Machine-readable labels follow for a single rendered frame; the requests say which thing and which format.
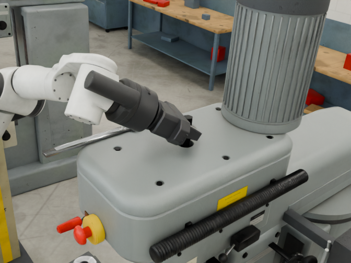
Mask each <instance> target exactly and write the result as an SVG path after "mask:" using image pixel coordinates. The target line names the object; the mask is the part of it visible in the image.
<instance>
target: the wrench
mask: <svg viewBox="0 0 351 263"><path fill-rule="evenodd" d="M130 130H131V129H129V128H126V127H125V128H124V129H122V128H121V126H120V127H117V128H114V129H111V130H107V131H104V132H101V133H98V134H95V135H92V136H89V137H85V138H82V139H79V140H75V141H72V142H69V143H67V144H63V145H60V146H57V147H54V148H51V149H47V150H44V151H42V154H43V155H44V156H45V157H46V158H48V157H51V156H54V155H56V154H59V153H62V152H65V151H69V150H72V149H75V148H78V147H81V146H84V145H87V144H90V143H93V142H96V141H99V140H103V139H106V138H109V137H112V136H115V135H118V134H121V133H124V132H127V131H130ZM131 131H132V132H135V131H134V130H131Z"/></svg>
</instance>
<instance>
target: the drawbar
mask: <svg viewBox="0 0 351 263"><path fill-rule="evenodd" d="M184 117H185V118H186V119H187V120H188V121H189V122H190V124H191V126H192V120H193V117H192V116H190V115H184ZM181 147H183V148H189V147H190V139H186V140H185V142H184V143H183V144H182V145H181Z"/></svg>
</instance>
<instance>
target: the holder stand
mask: <svg viewBox="0 0 351 263"><path fill-rule="evenodd" d="M69 263H101V262H100V261H99V260H98V259H97V258H96V257H95V256H94V255H92V254H91V253H90V252H89V251H88V252H86V253H84V254H83V255H81V256H79V257H77V258H76V259H74V260H72V261H71V262H69Z"/></svg>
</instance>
